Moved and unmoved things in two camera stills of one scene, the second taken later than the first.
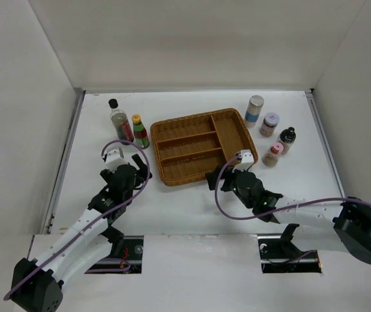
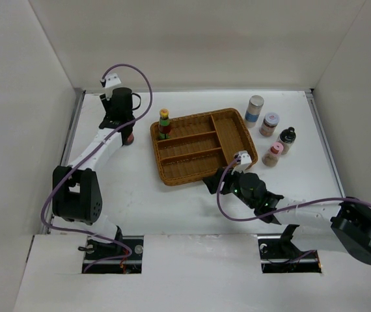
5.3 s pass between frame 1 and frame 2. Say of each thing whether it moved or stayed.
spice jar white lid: stayed
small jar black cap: stayed
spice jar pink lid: stayed
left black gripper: moved
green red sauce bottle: moved
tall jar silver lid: stayed
